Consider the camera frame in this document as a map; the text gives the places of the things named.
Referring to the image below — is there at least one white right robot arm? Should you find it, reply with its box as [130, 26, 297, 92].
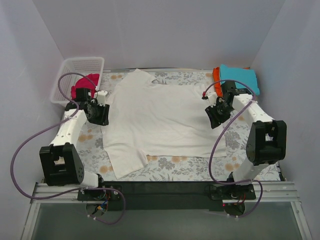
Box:
[202, 79, 287, 199]

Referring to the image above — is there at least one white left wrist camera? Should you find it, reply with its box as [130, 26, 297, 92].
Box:
[93, 90, 108, 106]

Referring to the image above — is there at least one white t shirt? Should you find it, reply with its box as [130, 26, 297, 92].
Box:
[101, 69, 227, 179]

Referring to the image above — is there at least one aluminium frame rail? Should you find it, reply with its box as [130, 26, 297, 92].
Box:
[21, 181, 312, 240]

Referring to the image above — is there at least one white plastic laundry basket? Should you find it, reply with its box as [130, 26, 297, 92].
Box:
[50, 56, 105, 107]

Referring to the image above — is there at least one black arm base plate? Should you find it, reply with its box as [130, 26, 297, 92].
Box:
[77, 181, 256, 212]

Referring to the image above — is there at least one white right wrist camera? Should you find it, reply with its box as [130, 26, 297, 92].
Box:
[201, 92, 218, 105]

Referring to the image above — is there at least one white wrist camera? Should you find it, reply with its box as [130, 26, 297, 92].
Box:
[93, 90, 108, 106]
[201, 92, 218, 105]

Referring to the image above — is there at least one folded blue t shirt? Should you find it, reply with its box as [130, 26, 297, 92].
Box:
[219, 64, 260, 96]

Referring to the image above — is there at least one crumpled red t shirt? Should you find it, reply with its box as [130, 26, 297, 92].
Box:
[70, 73, 100, 100]

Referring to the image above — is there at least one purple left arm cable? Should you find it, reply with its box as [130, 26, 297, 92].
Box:
[9, 72, 126, 225]

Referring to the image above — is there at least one folded orange t shirt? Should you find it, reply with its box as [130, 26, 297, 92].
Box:
[211, 66, 251, 97]

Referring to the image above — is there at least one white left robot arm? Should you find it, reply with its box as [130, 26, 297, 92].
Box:
[39, 88, 110, 200]

